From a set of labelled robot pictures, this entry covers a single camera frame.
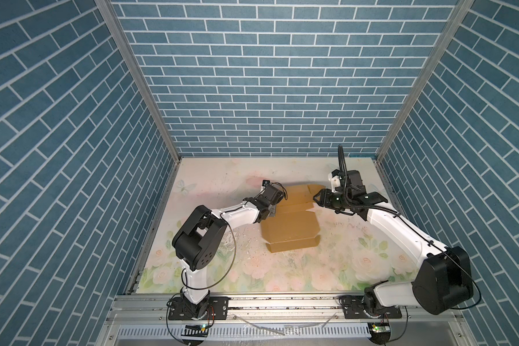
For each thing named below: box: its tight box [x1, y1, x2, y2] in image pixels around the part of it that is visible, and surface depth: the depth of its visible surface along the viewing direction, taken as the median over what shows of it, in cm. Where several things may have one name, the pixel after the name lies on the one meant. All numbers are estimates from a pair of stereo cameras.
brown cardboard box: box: [260, 184, 326, 254], surface depth 93 cm
